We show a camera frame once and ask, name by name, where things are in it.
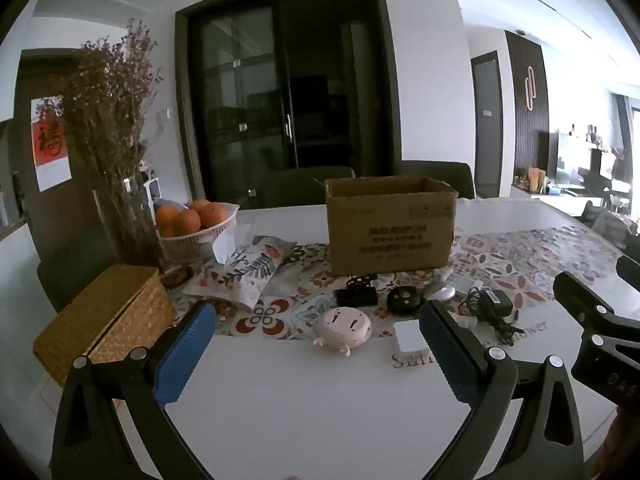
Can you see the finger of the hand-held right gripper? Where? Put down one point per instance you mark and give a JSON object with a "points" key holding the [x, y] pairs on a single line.
{"points": [[629, 269], [580, 297]]}

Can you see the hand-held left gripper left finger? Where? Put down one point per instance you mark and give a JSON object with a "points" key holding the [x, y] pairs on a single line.
{"points": [[185, 355]]}

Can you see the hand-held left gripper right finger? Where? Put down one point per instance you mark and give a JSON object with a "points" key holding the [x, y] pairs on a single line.
{"points": [[447, 355]]}

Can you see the silver egg-shaped device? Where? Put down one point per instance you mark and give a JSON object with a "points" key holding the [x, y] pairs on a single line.
{"points": [[440, 291]]}

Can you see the black power adapter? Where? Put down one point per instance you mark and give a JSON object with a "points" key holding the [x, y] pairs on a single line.
{"points": [[356, 296]]}

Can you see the brown cardboard box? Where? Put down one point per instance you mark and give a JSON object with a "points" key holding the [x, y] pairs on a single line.
{"points": [[390, 230]]}

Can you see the white square box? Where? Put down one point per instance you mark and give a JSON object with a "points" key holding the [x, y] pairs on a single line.
{"points": [[407, 337]]}

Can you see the black round device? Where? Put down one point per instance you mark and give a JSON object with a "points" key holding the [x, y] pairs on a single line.
{"points": [[405, 300]]}

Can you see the small round dark coaster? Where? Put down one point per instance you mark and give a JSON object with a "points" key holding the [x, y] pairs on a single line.
{"points": [[176, 276]]}

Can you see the woven wicker basket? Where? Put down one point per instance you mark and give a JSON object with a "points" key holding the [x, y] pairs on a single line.
{"points": [[110, 310]]}

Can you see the floral fabric tissue pouch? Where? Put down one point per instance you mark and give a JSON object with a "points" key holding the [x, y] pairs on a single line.
{"points": [[245, 272]]}

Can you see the white media cabinet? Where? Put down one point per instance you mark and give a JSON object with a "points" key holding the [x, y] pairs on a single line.
{"points": [[555, 197]]}

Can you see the white fruit basket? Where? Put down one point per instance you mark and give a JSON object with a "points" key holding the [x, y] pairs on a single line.
{"points": [[195, 247]]}

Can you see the orange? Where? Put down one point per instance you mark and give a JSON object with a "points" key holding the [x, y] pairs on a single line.
{"points": [[164, 215], [215, 214], [186, 221], [167, 232], [200, 205]]}

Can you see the flat screen television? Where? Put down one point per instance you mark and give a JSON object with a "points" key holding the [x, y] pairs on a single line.
{"points": [[575, 157]]}

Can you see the patterned table runner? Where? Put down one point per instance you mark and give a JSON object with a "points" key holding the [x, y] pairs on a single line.
{"points": [[300, 305]]}

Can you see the glass vase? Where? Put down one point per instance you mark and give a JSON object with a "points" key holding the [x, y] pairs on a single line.
{"points": [[127, 230]]}

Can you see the dark dining chair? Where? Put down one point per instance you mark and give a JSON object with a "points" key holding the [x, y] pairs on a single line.
{"points": [[435, 172], [305, 185], [75, 265]]}

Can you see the dark interior door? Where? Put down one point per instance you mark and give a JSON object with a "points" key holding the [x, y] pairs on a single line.
{"points": [[487, 120]]}

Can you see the dried flower bunch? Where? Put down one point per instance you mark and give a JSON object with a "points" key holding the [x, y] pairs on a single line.
{"points": [[112, 100]]}

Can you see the dark glass sliding door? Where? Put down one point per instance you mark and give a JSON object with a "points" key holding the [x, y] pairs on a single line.
{"points": [[280, 85]]}

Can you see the dark slatted wall panel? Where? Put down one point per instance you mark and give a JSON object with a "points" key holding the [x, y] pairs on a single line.
{"points": [[525, 125]]}

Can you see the red wall calendar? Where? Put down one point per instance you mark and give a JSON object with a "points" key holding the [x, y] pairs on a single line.
{"points": [[50, 145]]}

